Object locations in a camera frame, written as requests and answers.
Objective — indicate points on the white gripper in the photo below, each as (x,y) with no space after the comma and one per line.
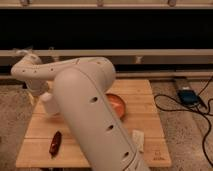
(37,87)

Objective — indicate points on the white ceramic cup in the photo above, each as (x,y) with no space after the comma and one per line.
(49,104)

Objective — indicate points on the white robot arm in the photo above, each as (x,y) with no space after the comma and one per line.
(79,90)

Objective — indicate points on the wooden board table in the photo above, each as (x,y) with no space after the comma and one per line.
(141,114)

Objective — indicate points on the orange bowl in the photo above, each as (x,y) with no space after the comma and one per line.
(118,104)

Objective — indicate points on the beige sponge block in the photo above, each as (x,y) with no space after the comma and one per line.
(138,138)

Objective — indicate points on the blue black device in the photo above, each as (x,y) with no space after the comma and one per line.
(187,97)

